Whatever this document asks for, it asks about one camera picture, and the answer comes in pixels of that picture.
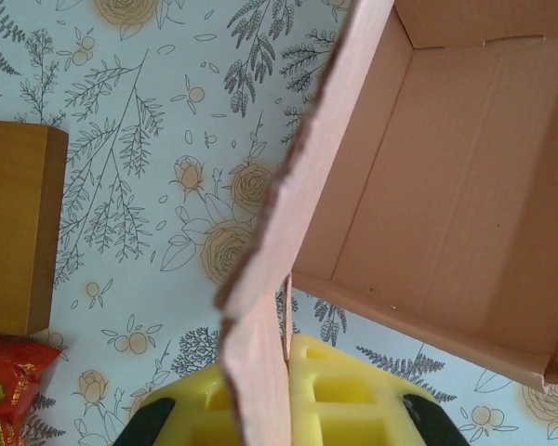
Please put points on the red snack packet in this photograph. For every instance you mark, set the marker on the red snack packet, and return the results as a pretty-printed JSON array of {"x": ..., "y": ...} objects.
[{"x": 9, "y": 385}]

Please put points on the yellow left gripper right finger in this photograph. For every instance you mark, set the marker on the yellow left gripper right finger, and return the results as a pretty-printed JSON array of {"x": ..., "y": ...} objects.
[{"x": 344, "y": 409}]

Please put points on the pink paper box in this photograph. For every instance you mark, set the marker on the pink paper box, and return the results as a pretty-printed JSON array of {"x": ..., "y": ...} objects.
[{"x": 446, "y": 186}]

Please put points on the floral tablecloth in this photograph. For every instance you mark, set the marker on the floral tablecloth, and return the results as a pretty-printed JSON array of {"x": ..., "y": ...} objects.
[{"x": 144, "y": 186}]

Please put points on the brown wooden stand base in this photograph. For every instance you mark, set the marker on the brown wooden stand base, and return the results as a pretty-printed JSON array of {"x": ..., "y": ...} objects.
[{"x": 14, "y": 223}]

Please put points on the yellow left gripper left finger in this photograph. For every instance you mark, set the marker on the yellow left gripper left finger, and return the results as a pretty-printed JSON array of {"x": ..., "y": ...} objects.
[{"x": 186, "y": 395}]

